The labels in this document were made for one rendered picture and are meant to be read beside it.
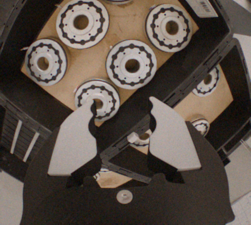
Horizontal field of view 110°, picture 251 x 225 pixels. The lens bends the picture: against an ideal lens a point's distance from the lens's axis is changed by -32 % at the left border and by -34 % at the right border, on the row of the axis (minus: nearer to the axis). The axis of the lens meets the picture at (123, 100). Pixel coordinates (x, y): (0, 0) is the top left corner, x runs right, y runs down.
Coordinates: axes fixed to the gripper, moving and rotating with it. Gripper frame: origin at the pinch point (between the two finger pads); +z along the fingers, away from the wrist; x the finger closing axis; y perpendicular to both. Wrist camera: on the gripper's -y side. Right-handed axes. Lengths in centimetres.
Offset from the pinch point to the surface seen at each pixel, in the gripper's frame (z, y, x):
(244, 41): 34, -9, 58
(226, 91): 19.2, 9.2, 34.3
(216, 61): 8.2, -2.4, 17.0
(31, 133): 15.6, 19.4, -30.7
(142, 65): 13.7, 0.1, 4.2
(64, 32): 13.7, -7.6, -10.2
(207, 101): 18.8, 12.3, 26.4
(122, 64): 13.5, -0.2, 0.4
